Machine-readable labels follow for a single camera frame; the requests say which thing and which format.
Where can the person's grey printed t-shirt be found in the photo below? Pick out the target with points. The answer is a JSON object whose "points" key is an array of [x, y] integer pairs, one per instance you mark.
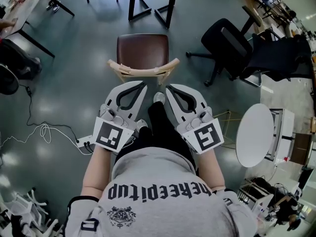
{"points": [[160, 176]]}

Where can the person's right white sneaker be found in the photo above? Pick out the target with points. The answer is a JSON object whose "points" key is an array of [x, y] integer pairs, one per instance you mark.
{"points": [[159, 97]]}

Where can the person's black trousers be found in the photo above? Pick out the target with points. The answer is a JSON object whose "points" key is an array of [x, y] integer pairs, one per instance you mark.
{"points": [[163, 132]]}

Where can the person's left forearm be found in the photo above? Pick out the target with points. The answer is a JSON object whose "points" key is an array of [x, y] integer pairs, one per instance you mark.
{"points": [[98, 171]]}

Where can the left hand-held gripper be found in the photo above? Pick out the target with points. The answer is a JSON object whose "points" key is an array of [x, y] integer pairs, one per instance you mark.
{"points": [[107, 134]]}

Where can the person's left white sneaker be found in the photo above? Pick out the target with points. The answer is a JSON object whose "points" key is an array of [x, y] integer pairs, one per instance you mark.
{"points": [[142, 125]]}

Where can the person's white sneaker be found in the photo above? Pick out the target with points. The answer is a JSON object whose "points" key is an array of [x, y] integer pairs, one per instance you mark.
{"points": [[159, 97], [142, 125]]}

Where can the white power strip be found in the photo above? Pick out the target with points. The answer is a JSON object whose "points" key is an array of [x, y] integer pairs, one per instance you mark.
{"points": [[84, 141]]}

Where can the black office chair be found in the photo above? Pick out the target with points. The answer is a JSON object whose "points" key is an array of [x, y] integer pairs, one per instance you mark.
{"points": [[227, 41]]}

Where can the brown wooden cabinet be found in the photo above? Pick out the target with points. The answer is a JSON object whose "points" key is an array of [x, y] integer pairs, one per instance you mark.
{"points": [[301, 147]]}

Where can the black round floor fan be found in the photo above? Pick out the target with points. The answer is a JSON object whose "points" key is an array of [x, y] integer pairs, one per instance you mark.
{"points": [[7, 80]]}

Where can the person's right forearm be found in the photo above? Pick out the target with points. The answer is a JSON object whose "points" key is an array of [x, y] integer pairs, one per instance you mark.
{"points": [[209, 171]]}

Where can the white round side table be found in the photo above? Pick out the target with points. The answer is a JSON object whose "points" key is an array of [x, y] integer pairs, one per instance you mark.
{"points": [[254, 134]]}

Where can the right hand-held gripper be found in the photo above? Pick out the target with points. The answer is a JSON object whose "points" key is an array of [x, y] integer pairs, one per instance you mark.
{"points": [[206, 137]]}

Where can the brown seat wooden chair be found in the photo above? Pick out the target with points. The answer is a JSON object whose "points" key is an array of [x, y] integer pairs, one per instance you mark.
{"points": [[143, 51]]}

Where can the white metal cabinet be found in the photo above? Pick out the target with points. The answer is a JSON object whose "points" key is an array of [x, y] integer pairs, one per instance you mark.
{"points": [[287, 125]]}

